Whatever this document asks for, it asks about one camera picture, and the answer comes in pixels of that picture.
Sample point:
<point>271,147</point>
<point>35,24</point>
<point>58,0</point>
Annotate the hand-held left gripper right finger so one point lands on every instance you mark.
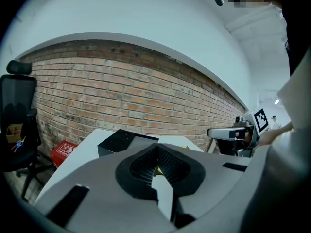
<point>213,176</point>

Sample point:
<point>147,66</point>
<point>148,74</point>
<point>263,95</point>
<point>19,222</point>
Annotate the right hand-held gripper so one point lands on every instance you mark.
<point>261,122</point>

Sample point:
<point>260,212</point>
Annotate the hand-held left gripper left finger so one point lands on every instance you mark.
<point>97,193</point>

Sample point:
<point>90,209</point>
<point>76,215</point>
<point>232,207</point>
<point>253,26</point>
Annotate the black and yellow drawer box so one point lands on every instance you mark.
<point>116,142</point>

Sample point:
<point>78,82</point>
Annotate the person's right forearm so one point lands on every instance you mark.
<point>272,136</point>

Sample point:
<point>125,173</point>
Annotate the red plastic crate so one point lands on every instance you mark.
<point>63,152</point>

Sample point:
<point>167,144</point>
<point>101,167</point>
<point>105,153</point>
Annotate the brown cardboard box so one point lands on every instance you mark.
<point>13,133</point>

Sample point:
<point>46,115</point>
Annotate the black office chair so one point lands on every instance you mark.
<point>17,101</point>

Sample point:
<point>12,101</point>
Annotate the white table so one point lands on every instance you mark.
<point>73,159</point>

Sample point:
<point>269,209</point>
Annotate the person's black clothing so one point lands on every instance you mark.
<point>298,33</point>

